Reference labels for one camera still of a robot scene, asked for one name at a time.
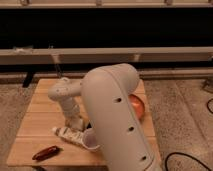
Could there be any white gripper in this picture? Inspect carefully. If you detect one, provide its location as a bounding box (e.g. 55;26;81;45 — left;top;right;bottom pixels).
63;105;85;130

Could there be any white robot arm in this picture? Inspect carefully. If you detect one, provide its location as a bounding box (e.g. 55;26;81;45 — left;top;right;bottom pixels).
48;64;162;171

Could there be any white ceramic cup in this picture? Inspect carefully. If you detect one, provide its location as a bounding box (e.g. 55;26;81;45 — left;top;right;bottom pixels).
82;128;100;151

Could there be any dark red chili pepper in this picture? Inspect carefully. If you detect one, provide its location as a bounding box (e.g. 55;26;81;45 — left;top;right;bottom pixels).
32;146;61;161

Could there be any wooden table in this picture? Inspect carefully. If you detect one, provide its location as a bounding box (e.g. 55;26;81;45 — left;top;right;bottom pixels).
5;78;162;168

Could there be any orange bowl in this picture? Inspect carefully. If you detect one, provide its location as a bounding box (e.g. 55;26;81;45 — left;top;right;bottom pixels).
129;94;145;120

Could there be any black floor cable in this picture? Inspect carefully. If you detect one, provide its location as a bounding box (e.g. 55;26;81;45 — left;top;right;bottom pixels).
164;97;213;171

